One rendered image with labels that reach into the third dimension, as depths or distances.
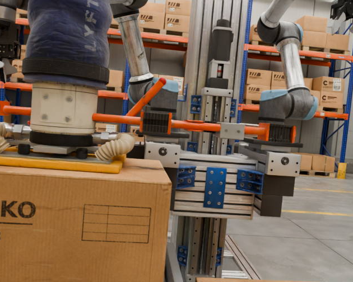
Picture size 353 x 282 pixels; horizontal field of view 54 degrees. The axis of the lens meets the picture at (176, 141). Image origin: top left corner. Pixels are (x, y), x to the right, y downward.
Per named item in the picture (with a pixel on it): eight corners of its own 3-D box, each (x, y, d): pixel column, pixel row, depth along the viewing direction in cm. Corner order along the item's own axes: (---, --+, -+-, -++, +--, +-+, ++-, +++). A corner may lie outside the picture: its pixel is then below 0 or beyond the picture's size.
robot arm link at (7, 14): (-13, 4, 112) (-2, 12, 120) (-14, 18, 113) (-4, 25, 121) (11, 6, 113) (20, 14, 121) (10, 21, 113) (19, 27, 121)
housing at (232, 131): (219, 138, 96) (221, 122, 96) (214, 136, 103) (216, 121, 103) (244, 140, 97) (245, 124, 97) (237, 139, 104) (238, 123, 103)
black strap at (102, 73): (7, 70, 82) (8, 52, 82) (37, 80, 105) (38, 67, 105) (103, 79, 85) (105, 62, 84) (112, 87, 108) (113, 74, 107)
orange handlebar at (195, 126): (-44, 112, 90) (-44, 98, 90) (3, 113, 120) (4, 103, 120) (298, 141, 99) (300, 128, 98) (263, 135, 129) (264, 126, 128)
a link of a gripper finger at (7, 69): (18, 84, 125) (13, 61, 120) (0, 83, 125) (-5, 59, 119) (21, 80, 128) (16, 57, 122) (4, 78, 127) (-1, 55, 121)
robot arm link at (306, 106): (279, 122, 163) (264, 29, 184) (307, 125, 166) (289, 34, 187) (293, 111, 152) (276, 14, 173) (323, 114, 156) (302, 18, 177)
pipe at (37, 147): (-25, 147, 82) (-23, 123, 81) (15, 140, 107) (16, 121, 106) (121, 158, 85) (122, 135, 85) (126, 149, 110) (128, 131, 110)
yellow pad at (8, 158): (-30, 163, 80) (-29, 142, 80) (-10, 158, 90) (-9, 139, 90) (119, 174, 83) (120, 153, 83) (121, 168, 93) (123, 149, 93)
